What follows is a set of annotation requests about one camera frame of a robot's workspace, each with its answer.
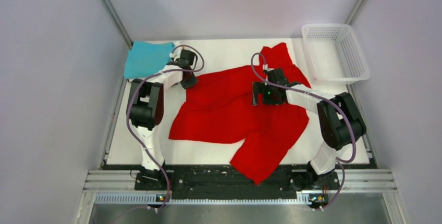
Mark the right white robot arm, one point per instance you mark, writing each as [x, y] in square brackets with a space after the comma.
[340, 121]

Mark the folded teal t-shirt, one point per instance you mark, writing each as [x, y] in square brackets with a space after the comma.
[146, 59]

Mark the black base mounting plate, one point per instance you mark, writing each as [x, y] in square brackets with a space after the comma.
[223, 182]

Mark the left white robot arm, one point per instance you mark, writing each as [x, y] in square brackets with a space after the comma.
[145, 111]

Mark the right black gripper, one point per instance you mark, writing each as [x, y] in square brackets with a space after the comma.
[259, 87]

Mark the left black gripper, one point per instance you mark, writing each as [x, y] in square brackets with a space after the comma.
[192, 82]

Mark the red t-shirt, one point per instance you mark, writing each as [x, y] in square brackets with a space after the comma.
[219, 110]

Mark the white slotted cable duct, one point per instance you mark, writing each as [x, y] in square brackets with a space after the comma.
[155, 199]

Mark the white plastic basket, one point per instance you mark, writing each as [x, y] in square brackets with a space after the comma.
[333, 54]

